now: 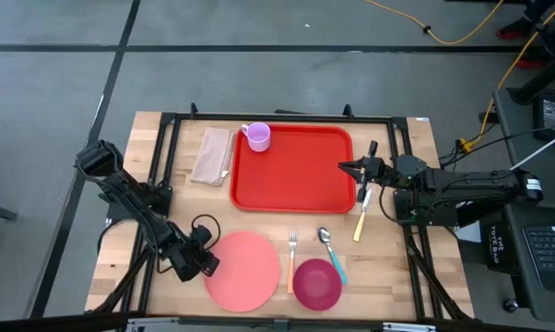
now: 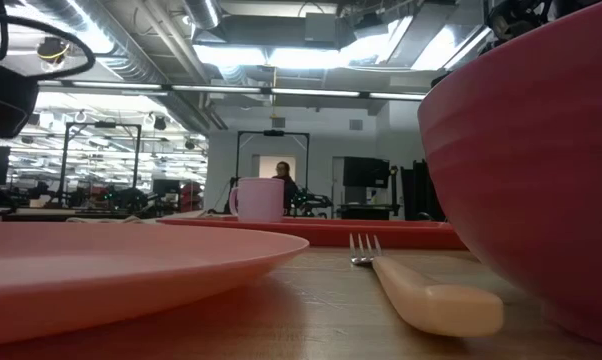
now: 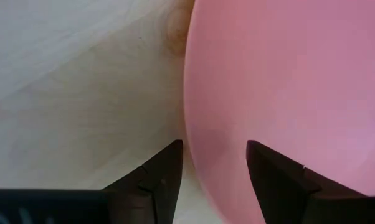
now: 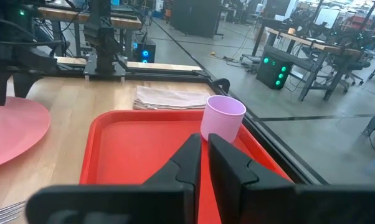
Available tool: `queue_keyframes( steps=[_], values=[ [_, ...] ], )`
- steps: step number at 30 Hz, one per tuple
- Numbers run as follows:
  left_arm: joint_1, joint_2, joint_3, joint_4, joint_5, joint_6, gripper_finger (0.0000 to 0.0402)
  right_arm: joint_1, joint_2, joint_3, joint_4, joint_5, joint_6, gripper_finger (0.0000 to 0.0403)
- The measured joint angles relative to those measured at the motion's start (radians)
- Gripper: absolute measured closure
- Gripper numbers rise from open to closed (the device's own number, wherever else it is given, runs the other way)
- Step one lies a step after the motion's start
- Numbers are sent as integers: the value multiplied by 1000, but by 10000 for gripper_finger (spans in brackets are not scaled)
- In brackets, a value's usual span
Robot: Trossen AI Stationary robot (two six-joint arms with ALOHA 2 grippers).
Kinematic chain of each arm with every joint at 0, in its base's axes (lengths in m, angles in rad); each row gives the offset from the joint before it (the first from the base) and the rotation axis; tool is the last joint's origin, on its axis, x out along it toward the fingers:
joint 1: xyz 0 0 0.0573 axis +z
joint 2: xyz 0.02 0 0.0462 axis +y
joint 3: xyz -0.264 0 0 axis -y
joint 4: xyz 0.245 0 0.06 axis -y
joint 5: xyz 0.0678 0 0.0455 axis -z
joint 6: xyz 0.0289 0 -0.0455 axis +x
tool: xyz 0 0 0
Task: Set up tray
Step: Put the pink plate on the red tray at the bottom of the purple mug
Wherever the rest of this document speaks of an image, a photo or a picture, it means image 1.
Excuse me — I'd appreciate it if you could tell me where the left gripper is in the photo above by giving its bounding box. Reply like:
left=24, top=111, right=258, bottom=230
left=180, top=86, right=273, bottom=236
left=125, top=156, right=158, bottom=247
left=168, top=224, right=221, bottom=284

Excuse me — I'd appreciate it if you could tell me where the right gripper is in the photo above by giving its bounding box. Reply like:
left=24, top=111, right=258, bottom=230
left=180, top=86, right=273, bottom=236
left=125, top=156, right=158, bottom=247
left=337, top=140, right=399, bottom=204

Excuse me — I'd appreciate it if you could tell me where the pink round plate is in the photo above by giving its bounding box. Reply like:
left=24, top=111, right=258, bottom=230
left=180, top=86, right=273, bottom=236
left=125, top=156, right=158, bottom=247
left=203, top=231, right=282, bottom=314

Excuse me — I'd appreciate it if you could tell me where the knife with cream handle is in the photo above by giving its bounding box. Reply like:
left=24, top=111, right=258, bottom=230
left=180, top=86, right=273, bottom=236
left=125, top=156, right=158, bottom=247
left=352, top=187, right=373, bottom=243

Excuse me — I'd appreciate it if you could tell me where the red plastic tray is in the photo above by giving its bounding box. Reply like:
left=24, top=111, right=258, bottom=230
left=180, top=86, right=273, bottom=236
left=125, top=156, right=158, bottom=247
left=230, top=123, right=357, bottom=215

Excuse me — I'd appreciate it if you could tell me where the fork with orange handle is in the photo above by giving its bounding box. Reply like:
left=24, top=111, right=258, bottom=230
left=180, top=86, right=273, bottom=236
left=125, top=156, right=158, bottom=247
left=286, top=230, right=299, bottom=295

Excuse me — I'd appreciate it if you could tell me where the spoon with teal handle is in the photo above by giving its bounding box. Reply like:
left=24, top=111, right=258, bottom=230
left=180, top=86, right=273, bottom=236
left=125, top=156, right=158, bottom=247
left=317, top=226, right=349, bottom=286

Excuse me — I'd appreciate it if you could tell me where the purple plastic cup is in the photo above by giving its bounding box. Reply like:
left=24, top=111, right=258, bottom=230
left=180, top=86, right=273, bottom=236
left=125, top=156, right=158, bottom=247
left=240, top=122, right=272, bottom=153

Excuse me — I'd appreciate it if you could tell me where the magenta plastic bowl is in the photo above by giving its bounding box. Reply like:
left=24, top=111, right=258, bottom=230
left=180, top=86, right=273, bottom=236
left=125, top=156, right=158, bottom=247
left=292, top=257, right=343, bottom=313

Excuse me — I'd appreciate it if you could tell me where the beige cloth napkin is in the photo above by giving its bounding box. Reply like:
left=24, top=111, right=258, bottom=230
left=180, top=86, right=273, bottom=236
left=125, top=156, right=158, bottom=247
left=189, top=126, right=236, bottom=187

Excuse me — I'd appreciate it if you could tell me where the white paper sheet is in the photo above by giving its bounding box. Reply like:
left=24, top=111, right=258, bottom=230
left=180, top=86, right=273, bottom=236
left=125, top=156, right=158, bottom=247
left=453, top=220, right=485, bottom=244

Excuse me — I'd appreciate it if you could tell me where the black tote bag box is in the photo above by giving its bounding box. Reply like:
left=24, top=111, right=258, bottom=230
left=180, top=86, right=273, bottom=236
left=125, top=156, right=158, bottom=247
left=478, top=220, right=519, bottom=267

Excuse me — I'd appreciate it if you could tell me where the grey side desk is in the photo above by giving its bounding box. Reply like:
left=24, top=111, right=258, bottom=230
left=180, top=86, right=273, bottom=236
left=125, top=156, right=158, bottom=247
left=491, top=87, right=555, bottom=324

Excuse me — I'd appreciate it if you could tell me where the black power adapter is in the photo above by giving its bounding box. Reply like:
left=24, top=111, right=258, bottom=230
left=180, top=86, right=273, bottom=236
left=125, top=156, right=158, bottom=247
left=531, top=90, right=555, bottom=143

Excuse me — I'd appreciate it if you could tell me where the person's foot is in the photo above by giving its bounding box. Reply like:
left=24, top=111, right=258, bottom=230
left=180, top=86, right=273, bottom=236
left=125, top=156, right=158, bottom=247
left=514, top=56, right=547, bottom=71
left=495, top=20, right=536, bottom=41

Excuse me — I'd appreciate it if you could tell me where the black chair leg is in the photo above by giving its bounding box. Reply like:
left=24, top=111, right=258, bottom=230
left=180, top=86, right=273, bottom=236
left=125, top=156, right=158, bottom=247
left=506, top=50, right=555, bottom=106

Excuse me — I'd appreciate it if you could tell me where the black laptop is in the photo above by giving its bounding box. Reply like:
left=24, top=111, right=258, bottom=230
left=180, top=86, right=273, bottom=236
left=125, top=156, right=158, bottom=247
left=521, top=225, right=555, bottom=296

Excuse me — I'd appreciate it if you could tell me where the black looped cable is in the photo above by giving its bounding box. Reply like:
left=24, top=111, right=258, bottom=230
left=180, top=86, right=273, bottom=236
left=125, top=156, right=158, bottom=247
left=190, top=213, right=222, bottom=253

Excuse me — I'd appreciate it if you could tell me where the silver camera mount bar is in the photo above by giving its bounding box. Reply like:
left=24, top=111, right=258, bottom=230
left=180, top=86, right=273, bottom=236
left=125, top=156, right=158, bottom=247
left=124, top=315, right=438, bottom=332

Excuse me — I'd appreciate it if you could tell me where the black metal table frame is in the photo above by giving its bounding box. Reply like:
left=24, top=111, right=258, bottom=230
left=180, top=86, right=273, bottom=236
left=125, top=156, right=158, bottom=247
left=86, top=101, right=475, bottom=322

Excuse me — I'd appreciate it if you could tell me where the black power cable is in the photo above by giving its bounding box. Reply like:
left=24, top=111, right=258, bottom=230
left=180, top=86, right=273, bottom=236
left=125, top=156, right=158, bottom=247
left=438, top=123, right=555, bottom=168

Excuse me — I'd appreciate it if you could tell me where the yellow extension cable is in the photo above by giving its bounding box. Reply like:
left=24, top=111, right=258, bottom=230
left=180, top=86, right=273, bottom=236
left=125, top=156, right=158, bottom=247
left=459, top=0, right=555, bottom=153
left=364, top=0, right=505, bottom=46

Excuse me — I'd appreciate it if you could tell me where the white cable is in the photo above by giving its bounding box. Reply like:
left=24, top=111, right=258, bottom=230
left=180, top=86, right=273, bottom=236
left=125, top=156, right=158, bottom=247
left=507, top=126, right=555, bottom=172

